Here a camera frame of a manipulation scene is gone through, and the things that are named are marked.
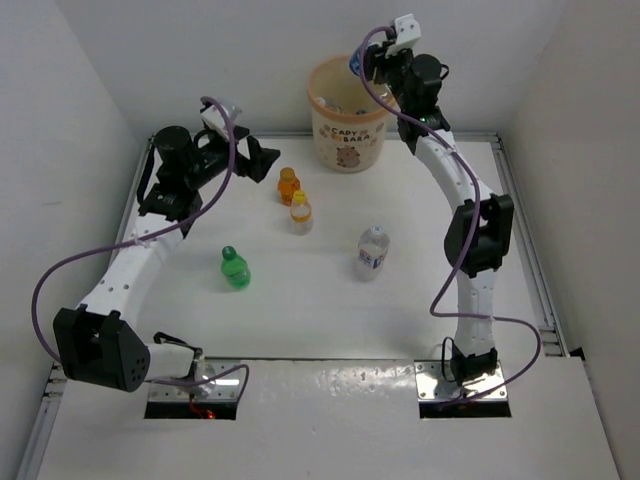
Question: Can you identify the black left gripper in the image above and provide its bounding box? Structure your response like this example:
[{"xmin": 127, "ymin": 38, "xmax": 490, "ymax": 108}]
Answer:
[{"xmin": 184, "ymin": 125, "xmax": 279, "ymax": 189}]

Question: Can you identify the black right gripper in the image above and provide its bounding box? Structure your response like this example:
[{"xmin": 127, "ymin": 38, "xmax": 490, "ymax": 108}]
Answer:
[{"xmin": 359, "ymin": 40, "xmax": 412, "ymax": 112}]

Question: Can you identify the blue label Pocari bottle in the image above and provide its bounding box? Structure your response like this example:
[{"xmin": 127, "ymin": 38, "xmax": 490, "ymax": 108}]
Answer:
[{"xmin": 348, "ymin": 47, "xmax": 361, "ymax": 77}]

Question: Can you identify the yellow cap small bottle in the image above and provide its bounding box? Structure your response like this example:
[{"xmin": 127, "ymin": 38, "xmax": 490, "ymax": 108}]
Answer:
[{"xmin": 290, "ymin": 190, "xmax": 314, "ymax": 235}]

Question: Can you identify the clear bottle orange blue label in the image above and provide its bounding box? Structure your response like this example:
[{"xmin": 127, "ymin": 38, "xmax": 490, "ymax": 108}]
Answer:
[{"xmin": 356, "ymin": 225, "xmax": 390, "ymax": 281}]

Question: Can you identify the clear bottle QR cap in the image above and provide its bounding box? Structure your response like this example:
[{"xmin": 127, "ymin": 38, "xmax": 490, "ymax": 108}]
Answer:
[{"xmin": 316, "ymin": 97, "xmax": 346, "ymax": 114}]

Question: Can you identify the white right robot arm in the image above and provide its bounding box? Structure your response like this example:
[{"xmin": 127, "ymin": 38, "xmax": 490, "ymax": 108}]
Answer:
[{"xmin": 352, "ymin": 41, "xmax": 514, "ymax": 385}]

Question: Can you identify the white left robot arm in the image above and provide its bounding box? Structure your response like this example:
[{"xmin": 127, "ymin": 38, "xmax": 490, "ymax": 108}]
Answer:
[{"xmin": 53, "ymin": 126, "xmax": 281, "ymax": 392}]

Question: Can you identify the beige capybara plastic bin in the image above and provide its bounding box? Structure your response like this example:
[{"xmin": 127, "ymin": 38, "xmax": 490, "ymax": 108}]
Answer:
[{"xmin": 307, "ymin": 55, "xmax": 389, "ymax": 173}]

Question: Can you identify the orange juice bottle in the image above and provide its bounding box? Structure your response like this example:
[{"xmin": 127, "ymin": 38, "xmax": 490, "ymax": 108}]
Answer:
[{"xmin": 277, "ymin": 167, "xmax": 301, "ymax": 206}]

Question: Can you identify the green plastic bottle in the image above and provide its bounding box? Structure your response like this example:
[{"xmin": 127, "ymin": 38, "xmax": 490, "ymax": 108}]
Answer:
[{"xmin": 221, "ymin": 246, "xmax": 251, "ymax": 290}]

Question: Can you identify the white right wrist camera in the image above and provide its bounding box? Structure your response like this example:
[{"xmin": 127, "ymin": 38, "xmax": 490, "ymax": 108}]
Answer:
[{"xmin": 385, "ymin": 14, "xmax": 421, "ymax": 58}]

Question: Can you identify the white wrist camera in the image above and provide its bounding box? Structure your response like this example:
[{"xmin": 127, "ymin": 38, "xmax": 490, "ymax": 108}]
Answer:
[
  {"xmin": 385, "ymin": 14, "xmax": 421, "ymax": 58},
  {"xmin": 200, "ymin": 96, "xmax": 242, "ymax": 139}
]

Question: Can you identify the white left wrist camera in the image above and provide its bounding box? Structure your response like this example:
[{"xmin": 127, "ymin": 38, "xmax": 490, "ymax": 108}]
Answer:
[{"xmin": 200, "ymin": 96, "xmax": 242, "ymax": 139}]

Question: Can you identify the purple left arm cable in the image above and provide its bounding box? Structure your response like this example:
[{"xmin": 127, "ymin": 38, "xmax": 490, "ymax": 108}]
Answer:
[{"xmin": 31, "ymin": 96, "xmax": 250, "ymax": 399}]

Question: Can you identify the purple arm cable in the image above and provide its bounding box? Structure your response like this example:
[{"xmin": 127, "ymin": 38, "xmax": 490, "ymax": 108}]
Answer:
[
  {"xmin": 359, "ymin": 25, "xmax": 542, "ymax": 404},
  {"xmin": 31, "ymin": 96, "xmax": 250, "ymax": 399}
]

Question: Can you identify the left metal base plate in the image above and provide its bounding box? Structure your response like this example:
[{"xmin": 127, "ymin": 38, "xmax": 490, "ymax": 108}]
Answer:
[{"xmin": 147, "ymin": 359, "xmax": 244, "ymax": 403}]

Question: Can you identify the metal base plate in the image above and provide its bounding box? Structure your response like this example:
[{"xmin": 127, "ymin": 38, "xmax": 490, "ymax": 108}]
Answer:
[
  {"xmin": 414, "ymin": 360, "xmax": 508, "ymax": 404},
  {"xmin": 147, "ymin": 359, "xmax": 244, "ymax": 403}
]

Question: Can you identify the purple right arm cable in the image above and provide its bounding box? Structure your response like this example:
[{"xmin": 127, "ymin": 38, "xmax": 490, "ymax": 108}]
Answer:
[{"xmin": 359, "ymin": 25, "xmax": 542, "ymax": 404}]

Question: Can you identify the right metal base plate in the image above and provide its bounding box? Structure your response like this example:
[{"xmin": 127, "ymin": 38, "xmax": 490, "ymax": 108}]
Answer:
[{"xmin": 414, "ymin": 360, "xmax": 508, "ymax": 404}]

